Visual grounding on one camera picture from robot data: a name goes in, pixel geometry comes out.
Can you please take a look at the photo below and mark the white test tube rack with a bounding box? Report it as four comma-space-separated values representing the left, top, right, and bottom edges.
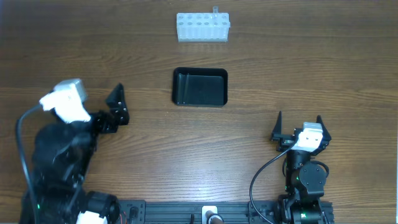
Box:
176, 12, 231, 43

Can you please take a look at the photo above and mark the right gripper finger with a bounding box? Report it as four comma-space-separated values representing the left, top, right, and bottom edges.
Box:
316, 115, 332, 141
271, 111, 284, 136

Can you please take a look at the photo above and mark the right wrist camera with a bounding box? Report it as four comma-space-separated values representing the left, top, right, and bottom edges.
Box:
293, 121, 325, 153

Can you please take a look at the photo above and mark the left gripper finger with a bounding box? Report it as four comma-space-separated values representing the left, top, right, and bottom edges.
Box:
105, 83, 130, 126

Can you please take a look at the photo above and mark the black tray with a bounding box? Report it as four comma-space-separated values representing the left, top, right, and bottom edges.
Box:
172, 67, 229, 108

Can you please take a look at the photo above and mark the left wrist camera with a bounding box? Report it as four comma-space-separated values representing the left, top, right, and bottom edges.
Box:
39, 78, 93, 124

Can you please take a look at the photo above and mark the mounting rail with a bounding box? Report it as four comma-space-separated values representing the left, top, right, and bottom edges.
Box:
118, 198, 335, 224

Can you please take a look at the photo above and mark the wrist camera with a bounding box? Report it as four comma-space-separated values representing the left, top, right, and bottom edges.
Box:
39, 78, 93, 124
293, 121, 325, 153

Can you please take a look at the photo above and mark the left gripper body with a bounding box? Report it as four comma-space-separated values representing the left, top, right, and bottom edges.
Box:
91, 110, 118, 135

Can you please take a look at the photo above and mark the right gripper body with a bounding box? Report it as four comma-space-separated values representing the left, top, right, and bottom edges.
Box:
269, 133, 331, 154

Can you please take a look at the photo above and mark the black cable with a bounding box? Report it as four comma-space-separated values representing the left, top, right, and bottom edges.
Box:
249, 141, 300, 224
15, 104, 44, 224

